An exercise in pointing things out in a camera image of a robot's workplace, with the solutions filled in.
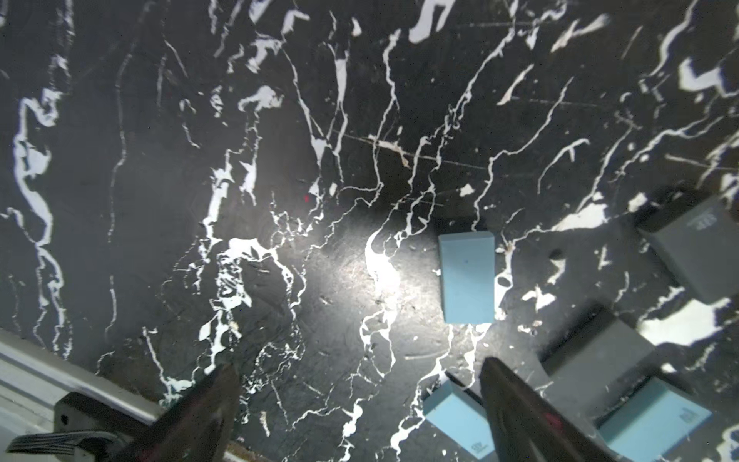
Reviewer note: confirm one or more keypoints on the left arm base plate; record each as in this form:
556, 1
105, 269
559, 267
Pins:
84, 429

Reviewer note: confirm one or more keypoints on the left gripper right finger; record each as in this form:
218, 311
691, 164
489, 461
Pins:
527, 428

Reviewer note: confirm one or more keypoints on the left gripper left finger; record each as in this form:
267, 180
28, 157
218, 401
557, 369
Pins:
197, 428

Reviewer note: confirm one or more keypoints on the blue grey eraser upright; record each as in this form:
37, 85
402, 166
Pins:
595, 365

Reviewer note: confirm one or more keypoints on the light blue eraser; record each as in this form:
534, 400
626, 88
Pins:
461, 417
653, 421
468, 277

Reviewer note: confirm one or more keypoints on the dark grey eraser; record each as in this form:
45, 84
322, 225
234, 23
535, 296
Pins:
697, 240

